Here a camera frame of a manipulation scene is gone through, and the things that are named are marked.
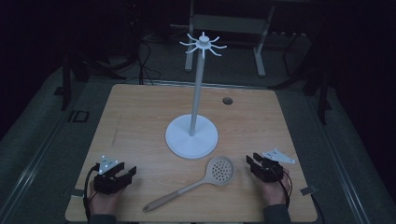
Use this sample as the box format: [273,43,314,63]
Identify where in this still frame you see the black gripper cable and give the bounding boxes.
[276,169,294,208]
[82,164,101,219]

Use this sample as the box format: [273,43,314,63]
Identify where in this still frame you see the person's right hand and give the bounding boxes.
[261,169,292,207]

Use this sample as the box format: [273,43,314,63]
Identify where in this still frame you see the beige slotted spoon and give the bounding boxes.
[142,155,235,213]

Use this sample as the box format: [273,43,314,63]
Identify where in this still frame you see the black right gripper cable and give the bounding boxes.
[276,169,294,208]

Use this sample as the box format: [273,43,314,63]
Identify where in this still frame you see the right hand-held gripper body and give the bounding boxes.
[256,147,296,184]

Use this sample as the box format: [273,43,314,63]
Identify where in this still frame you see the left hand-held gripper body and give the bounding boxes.
[92,155,132,196]

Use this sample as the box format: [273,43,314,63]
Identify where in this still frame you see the black tripod stand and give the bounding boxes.
[53,46,127,112]
[270,31,333,126]

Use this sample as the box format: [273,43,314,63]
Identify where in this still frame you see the black floor cables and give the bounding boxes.
[135,32,163,86]

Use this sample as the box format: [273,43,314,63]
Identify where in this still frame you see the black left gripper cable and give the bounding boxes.
[82,164,101,219]

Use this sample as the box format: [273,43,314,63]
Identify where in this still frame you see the white utensil rack stand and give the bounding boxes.
[164,31,228,160]

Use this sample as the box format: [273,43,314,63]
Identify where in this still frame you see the person's left hand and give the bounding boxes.
[88,186,125,217]

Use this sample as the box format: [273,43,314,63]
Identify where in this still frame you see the grey metal desk frame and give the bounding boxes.
[184,0,276,78]

